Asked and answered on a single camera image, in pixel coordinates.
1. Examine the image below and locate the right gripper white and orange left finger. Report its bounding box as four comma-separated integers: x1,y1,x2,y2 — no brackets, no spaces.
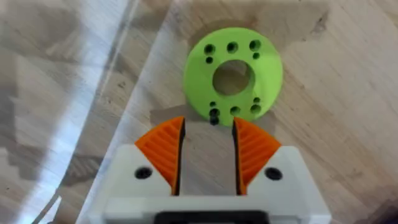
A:
94,116,187,216

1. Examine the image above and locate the right gripper white and orange right finger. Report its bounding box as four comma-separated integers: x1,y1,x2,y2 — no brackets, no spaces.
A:
232,116,326,215

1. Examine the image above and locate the small black screw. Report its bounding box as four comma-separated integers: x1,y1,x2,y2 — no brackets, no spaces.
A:
209,108,221,126

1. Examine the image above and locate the green disc with holes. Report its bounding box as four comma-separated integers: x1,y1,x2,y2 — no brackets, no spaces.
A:
183,27,284,126

